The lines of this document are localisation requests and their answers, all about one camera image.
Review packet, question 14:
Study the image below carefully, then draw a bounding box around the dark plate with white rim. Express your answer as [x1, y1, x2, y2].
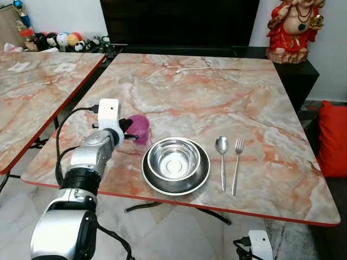
[142, 137, 211, 196]

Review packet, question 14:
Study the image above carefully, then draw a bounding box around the yellow red round toy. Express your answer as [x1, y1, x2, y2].
[68, 31, 83, 47]

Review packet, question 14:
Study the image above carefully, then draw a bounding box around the light wooden cabinet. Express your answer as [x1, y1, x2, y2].
[0, 5, 25, 49]

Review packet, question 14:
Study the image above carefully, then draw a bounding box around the white power strip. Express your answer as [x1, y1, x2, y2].
[247, 230, 274, 260]

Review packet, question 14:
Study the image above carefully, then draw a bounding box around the colourful trophy ornament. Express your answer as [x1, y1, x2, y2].
[14, 0, 33, 36]

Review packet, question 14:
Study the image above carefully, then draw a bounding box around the black television screen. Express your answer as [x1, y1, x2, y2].
[99, 0, 261, 47]

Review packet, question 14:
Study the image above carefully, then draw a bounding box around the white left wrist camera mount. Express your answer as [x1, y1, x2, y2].
[97, 98, 123, 133]

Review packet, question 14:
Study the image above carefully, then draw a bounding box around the black round toy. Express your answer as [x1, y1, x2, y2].
[33, 34, 54, 51]

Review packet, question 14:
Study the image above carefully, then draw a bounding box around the white blue round toy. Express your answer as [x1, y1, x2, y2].
[56, 32, 70, 48]

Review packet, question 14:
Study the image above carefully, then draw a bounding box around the red laughing buddha statue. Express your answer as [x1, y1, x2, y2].
[266, 0, 326, 64]

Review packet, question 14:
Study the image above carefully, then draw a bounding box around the shiny steel bowl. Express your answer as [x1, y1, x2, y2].
[147, 139, 202, 181]

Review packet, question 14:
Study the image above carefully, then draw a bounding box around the magenta plastic cup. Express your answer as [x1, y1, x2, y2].
[127, 114, 151, 145]

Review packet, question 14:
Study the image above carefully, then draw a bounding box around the steel spoon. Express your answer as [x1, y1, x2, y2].
[215, 136, 230, 192]

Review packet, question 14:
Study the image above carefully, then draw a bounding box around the pink white tissue pack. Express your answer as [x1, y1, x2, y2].
[3, 43, 22, 53]

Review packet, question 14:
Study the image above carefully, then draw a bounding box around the thin white cable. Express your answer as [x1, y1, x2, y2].
[176, 59, 214, 74]

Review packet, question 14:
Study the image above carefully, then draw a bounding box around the red cushion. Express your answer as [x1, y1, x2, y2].
[317, 100, 347, 178]

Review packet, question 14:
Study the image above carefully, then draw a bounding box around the black power strip cable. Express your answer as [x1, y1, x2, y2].
[233, 237, 255, 260]

